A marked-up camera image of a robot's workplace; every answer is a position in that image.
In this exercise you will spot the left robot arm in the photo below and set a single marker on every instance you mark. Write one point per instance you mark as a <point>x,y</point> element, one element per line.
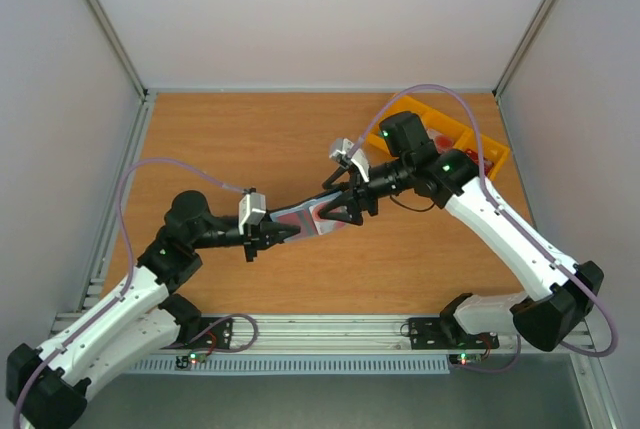
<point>51,385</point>

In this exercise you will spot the circuit board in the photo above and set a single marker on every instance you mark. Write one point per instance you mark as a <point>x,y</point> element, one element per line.
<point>192,360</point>
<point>465,359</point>

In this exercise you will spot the yellow bin with circle cards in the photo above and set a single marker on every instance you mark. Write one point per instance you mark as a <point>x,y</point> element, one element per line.
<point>437,123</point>

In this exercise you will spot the right circuit board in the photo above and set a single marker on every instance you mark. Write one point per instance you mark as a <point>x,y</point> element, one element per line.
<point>465,359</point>

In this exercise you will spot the yellow bin with green cards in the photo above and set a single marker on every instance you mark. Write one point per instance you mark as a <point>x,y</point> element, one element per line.
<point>375,139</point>

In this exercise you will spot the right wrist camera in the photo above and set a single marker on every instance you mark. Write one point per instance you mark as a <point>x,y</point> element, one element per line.
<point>342,151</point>

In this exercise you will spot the red circle card stack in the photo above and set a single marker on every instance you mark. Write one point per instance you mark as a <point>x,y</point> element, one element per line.
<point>443,143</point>

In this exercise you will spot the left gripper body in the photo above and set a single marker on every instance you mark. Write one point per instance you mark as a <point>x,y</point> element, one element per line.
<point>252,239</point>

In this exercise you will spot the left circuit board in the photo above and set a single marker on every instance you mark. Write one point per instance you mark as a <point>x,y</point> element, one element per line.
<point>192,360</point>

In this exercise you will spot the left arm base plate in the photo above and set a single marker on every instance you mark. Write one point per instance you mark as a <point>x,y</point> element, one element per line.
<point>204,332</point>

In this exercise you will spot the black card holder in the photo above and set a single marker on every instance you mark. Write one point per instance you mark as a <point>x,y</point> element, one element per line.
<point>305,215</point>

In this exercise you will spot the left aluminium rail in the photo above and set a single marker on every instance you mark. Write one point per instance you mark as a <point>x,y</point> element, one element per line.
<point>101,254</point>

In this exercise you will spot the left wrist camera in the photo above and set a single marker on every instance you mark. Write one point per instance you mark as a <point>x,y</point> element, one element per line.
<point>251,210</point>

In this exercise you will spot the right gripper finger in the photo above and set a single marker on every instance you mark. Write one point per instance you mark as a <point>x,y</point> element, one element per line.
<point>337,181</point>
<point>344,209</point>

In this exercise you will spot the yellow bin with red cards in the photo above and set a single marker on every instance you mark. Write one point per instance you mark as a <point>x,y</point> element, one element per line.
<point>492,149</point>

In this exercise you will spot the front aluminium rail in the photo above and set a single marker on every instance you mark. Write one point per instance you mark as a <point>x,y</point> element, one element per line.
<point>337,334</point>

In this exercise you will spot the grey slotted cable duct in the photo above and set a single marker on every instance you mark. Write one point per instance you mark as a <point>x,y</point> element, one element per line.
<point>294,365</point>

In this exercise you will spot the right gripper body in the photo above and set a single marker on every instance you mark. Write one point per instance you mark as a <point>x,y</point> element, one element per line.
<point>358,195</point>

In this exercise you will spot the aluminium rail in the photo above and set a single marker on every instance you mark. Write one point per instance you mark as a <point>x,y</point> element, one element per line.
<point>337,334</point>
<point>101,254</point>

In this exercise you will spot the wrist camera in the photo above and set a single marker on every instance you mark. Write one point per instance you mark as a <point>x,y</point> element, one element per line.
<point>342,151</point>
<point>251,210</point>

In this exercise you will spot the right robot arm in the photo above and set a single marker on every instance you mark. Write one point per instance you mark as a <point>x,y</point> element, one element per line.
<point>557,291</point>

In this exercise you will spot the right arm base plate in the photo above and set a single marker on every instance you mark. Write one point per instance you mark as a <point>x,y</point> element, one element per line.
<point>431,333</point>

